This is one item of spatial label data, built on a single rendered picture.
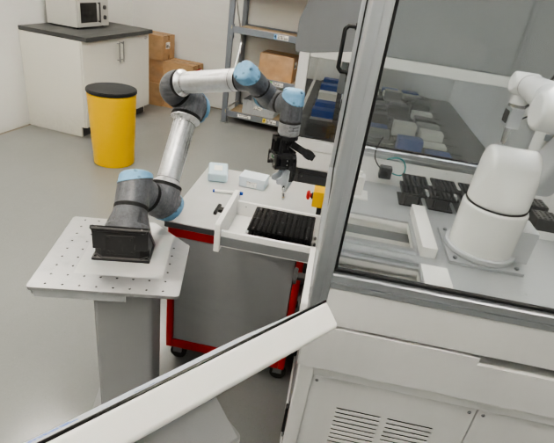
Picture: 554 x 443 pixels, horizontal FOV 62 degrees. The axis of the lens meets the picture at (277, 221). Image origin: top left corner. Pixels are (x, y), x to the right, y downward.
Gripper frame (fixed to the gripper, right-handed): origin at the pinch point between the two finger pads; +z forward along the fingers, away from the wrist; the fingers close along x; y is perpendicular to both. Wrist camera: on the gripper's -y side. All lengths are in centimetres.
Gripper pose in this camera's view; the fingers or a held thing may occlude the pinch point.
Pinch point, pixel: (286, 187)
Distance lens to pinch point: 169.2
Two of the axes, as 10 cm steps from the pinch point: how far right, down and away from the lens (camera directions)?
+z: -1.2, 8.8, 4.6
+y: -9.1, 0.9, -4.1
